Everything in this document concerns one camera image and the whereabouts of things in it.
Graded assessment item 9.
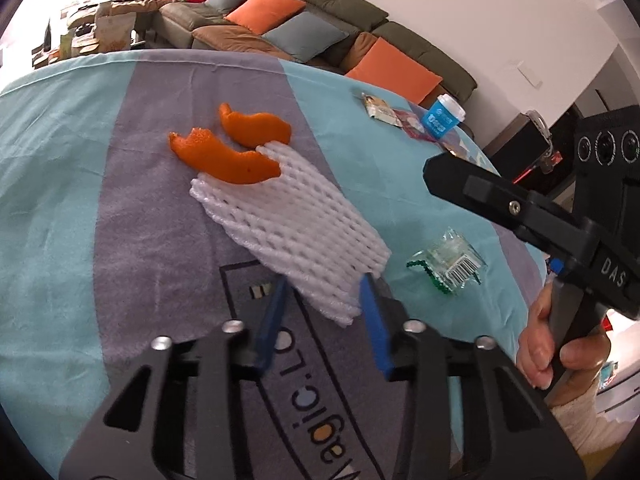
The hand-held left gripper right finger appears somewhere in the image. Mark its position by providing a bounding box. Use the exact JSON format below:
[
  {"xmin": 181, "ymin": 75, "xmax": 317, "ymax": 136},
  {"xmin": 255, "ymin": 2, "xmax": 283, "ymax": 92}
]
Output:
[{"xmin": 360, "ymin": 274, "xmax": 586, "ymax": 480}]

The white foam fruit net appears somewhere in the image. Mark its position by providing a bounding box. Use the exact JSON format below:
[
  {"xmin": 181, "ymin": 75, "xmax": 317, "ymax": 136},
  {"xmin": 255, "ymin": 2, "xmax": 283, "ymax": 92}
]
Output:
[{"xmin": 189, "ymin": 141, "xmax": 392, "ymax": 330}]

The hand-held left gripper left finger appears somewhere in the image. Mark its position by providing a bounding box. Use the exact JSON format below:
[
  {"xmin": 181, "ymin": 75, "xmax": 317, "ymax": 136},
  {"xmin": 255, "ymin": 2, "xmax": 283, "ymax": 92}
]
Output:
[{"xmin": 59, "ymin": 275, "xmax": 291, "ymax": 480}]

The person's right hand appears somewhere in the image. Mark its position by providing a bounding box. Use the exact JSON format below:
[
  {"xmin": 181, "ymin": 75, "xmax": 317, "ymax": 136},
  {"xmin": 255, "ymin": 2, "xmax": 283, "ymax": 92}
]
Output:
[{"xmin": 516, "ymin": 284, "xmax": 613, "ymax": 407}]

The clear green plastic wrapper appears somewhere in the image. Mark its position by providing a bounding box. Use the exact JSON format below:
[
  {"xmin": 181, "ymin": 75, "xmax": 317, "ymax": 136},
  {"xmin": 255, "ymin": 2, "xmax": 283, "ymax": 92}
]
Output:
[{"xmin": 405, "ymin": 227, "xmax": 488, "ymax": 297}]

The shiny brown snack packet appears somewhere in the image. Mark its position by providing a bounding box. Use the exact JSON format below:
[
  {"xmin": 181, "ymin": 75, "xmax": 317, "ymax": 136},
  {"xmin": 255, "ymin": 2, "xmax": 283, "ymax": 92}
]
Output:
[{"xmin": 439, "ymin": 137, "xmax": 476, "ymax": 161}]

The brown paper bag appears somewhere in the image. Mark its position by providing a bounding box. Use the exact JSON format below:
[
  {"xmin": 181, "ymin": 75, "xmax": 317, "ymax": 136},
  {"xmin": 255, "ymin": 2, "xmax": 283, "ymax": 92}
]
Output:
[{"xmin": 95, "ymin": 10, "xmax": 136, "ymax": 53}]

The white wall switch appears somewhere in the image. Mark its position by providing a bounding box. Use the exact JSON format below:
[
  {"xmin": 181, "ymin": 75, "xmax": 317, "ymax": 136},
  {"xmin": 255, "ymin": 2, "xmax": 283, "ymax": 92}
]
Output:
[{"xmin": 515, "ymin": 57, "xmax": 543, "ymax": 88}]

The dark side cabinet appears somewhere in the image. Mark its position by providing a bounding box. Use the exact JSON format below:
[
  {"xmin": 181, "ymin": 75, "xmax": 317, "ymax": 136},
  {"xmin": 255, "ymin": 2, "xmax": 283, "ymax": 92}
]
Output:
[{"xmin": 482, "ymin": 110, "xmax": 581, "ymax": 206}]

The person's right forearm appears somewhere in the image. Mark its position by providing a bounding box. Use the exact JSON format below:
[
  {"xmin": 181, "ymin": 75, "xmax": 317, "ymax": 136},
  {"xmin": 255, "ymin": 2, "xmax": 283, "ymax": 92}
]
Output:
[{"xmin": 547, "ymin": 395, "xmax": 628, "ymax": 461}]

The red snack packet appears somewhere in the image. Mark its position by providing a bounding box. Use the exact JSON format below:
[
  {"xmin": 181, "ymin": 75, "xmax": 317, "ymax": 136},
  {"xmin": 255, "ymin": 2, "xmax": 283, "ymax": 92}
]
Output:
[{"xmin": 395, "ymin": 109, "xmax": 441, "ymax": 142}]

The beige snack packet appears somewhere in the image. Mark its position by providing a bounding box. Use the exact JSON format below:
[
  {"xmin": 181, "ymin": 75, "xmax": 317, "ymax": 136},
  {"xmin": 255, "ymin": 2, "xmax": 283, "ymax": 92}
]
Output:
[{"xmin": 362, "ymin": 92, "xmax": 403, "ymax": 125}]

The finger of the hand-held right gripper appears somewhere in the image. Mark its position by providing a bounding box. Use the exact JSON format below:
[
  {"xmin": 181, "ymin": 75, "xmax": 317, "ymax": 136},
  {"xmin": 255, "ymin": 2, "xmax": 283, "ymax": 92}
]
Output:
[{"xmin": 423, "ymin": 152, "xmax": 601, "ymax": 267}]

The teal grey striped blanket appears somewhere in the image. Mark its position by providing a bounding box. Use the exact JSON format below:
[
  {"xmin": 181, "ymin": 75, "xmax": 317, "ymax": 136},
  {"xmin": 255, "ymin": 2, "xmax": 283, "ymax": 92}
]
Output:
[{"xmin": 0, "ymin": 50, "xmax": 546, "ymax": 480}]

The blue cup white lid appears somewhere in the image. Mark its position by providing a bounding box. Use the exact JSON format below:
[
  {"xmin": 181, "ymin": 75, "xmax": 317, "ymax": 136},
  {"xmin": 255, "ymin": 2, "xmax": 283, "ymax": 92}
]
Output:
[{"xmin": 424, "ymin": 94, "xmax": 467, "ymax": 141}]

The orange cushion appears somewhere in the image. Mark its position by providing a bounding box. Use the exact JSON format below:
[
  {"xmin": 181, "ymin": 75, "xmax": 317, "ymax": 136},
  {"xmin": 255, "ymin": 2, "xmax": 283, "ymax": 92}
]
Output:
[
  {"xmin": 225, "ymin": 0, "xmax": 307, "ymax": 35},
  {"xmin": 345, "ymin": 37, "xmax": 443, "ymax": 108}
]

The orange peel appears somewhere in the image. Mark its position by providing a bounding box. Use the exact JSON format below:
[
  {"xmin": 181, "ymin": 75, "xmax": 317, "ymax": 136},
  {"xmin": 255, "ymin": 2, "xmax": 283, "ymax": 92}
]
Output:
[
  {"xmin": 219, "ymin": 102, "xmax": 292, "ymax": 147},
  {"xmin": 169, "ymin": 129, "xmax": 281, "ymax": 186}
]

